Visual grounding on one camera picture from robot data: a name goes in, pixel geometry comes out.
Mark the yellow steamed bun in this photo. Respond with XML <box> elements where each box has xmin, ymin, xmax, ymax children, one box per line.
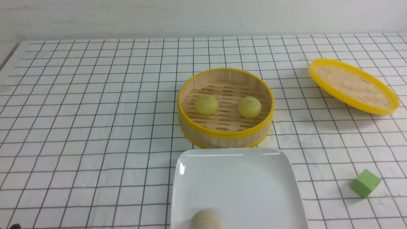
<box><xmin>194</xmin><ymin>94</ymin><xmax>219</xmax><ymax>116</ymax></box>
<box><xmin>237</xmin><ymin>97</ymin><xmax>262</xmax><ymax>119</ymax></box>

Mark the white square plate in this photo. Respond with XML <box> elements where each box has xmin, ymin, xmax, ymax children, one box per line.
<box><xmin>170</xmin><ymin>148</ymin><xmax>308</xmax><ymax>229</ymax></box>

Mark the beige steamed bun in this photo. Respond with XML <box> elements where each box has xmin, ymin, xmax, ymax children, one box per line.
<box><xmin>190</xmin><ymin>210</ymin><xmax>222</xmax><ymax>229</ymax></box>

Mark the yellow rimmed bamboo steamer basket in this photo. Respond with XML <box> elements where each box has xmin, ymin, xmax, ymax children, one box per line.
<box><xmin>177</xmin><ymin>68</ymin><xmax>275</xmax><ymax>148</ymax></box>

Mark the white checkered tablecloth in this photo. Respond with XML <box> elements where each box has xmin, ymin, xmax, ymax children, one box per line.
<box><xmin>0</xmin><ymin>32</ymin><xmax>407</xmax><ymax>229</ymax></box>

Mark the yellow rimmed bamboo steamer lid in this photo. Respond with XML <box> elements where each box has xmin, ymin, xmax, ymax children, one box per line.
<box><xmin>308</xmin><ymin>58</ymin><xmax>400</xmax><ymax>115</ymax></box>

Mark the green cube block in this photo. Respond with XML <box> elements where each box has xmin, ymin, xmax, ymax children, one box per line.
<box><xmin>350</xmin><ymin>169</ymin><xmax>381</xmax><ymax>199</ymax></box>

